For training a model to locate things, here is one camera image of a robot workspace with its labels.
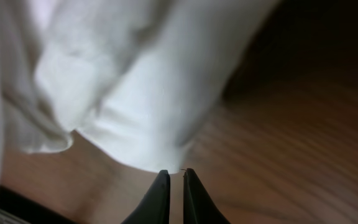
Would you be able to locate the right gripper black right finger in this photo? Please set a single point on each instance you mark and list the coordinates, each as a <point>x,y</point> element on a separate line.
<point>198,206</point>

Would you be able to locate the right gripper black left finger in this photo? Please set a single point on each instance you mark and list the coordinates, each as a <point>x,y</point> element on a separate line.
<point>154,208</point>

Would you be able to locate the white t-shirt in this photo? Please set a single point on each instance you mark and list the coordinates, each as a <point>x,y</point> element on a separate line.
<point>135,78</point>

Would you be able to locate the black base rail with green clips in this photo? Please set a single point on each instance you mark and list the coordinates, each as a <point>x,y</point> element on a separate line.
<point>16,209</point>

